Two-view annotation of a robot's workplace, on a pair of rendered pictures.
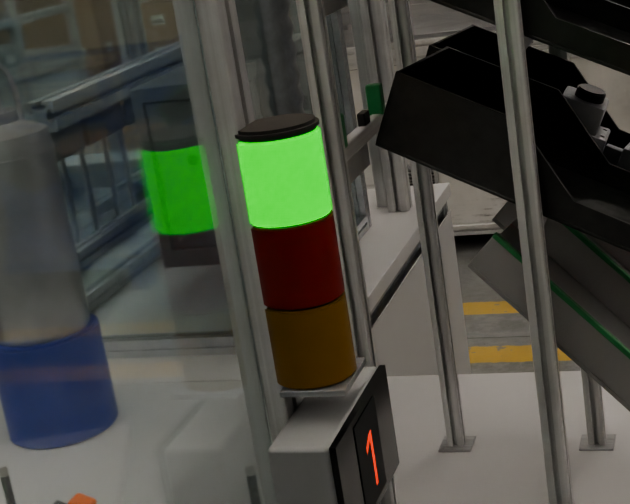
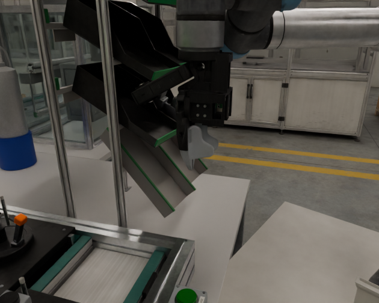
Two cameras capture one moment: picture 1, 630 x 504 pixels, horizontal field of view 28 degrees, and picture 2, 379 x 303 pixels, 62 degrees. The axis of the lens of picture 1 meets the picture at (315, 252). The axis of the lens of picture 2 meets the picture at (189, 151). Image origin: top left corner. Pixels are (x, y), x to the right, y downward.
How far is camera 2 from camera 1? 0.46 m
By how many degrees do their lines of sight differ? 6
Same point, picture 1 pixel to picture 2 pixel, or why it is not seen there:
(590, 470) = not seen: hidden behind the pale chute
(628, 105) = (242, 92)
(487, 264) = (104, 137)
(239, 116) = not seen: outside the picture
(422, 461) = (111, 192)
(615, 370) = (141, 180)
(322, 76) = (44, 62)
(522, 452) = (141, 194)
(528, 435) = not seen: hidden behind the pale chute
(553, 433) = (120, 197)
